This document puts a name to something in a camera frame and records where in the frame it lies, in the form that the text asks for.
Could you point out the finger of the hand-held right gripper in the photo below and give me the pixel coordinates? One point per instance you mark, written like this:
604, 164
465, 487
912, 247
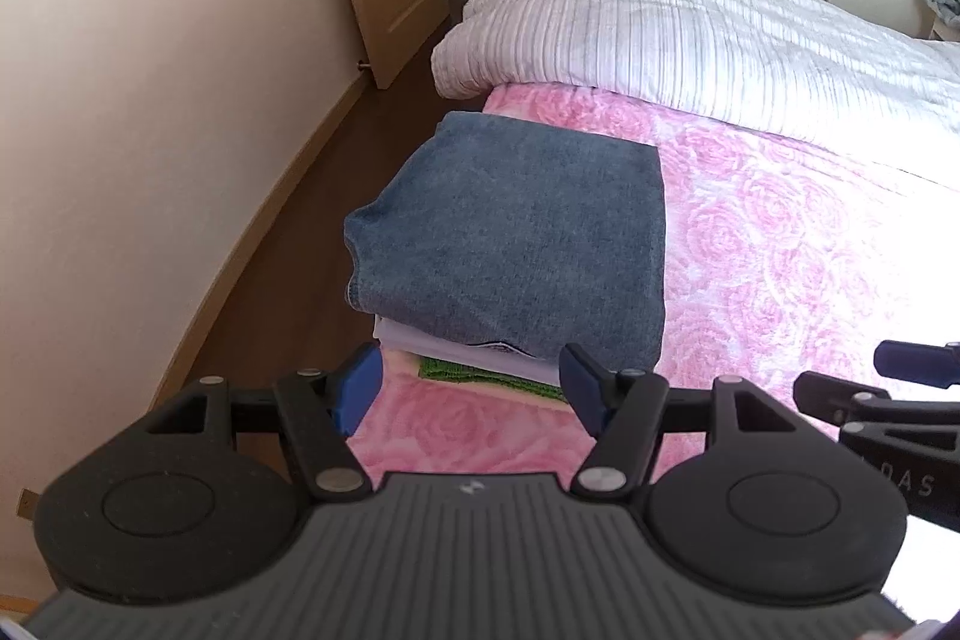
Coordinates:
825, 389
919, 357

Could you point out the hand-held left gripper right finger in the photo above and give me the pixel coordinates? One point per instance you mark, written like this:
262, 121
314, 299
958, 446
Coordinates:
586, 385

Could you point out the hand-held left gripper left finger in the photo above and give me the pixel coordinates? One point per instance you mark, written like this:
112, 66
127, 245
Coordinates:
361, 381

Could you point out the blue denim jeans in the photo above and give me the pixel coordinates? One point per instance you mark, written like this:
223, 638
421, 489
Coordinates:
510, 235

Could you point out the cream folded cloth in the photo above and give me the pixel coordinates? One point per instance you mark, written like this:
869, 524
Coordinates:
532, 400

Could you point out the pale blue folded cloth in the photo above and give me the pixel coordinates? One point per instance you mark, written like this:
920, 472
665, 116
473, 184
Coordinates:
420, 336

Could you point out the green folded cloth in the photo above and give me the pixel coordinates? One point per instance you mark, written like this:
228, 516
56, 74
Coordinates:
465, 374

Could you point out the pink rose blanket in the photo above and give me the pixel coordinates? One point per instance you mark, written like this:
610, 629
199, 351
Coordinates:
765, 265

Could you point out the wooden skirting board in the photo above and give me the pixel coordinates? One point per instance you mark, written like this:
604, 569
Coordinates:
247, 235

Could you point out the white striped duvet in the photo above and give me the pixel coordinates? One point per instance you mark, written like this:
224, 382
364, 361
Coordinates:
712, 33

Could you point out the low wall socket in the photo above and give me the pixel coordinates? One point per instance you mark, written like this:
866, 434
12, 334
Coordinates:
27, 503

